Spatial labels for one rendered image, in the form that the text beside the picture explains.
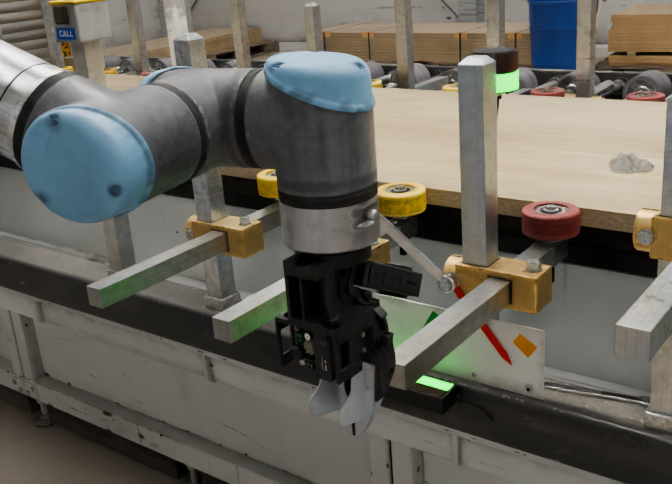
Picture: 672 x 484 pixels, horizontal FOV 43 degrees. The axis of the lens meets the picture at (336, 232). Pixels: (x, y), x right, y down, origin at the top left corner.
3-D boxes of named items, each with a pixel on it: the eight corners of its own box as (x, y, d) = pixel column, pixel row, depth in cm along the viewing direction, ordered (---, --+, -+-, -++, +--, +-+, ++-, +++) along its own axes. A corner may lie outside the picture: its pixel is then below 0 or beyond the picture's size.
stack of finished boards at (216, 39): (263, 41, 1017) (261, 27, 1012) (112, 76, 831) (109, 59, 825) (215, 41, 1059) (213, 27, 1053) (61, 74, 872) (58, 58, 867)
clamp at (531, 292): (536, 315, 106) (536, 278, 105) (442, 295, 114) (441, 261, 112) (554, 299, 110) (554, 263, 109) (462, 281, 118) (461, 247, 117)
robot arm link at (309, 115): (287, 47, 78) (388, 45, 74) (299, 177, 82) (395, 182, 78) (235, 63, 70) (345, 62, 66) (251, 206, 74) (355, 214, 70)
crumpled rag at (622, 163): (657, 173, 132) (658, 158, 131) (612, 174, 133) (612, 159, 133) (648, 158, 140) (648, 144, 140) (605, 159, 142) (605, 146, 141)
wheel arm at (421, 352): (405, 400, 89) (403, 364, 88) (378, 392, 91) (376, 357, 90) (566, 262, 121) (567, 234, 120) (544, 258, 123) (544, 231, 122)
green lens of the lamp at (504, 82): (505, 93, 104) (505, 76, 103) (462, 91, 107) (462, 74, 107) (526, 85, 108) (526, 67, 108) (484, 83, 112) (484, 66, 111)
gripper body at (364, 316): (277, 372, 80) (265, 253, 76) (332, 336, 86) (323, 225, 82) (342, 392, 75) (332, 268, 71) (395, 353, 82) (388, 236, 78)
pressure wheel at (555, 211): (565, 296, 116) (567, 217, 113) (512, 286, 121) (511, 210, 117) (587, 276, 122) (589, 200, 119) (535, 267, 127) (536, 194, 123)
